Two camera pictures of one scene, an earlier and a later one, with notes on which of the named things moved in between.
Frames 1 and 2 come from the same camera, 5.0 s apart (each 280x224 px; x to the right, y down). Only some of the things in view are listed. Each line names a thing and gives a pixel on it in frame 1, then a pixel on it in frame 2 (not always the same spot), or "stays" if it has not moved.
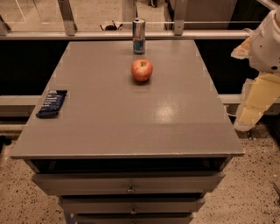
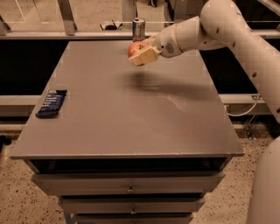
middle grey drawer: (129, 205) stays
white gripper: (266, 51) to (164, 41)
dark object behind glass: (110, 27) stays
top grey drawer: (129, 184) stays
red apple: (142, 69) to (136, 47)
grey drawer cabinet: (123, 151) stays
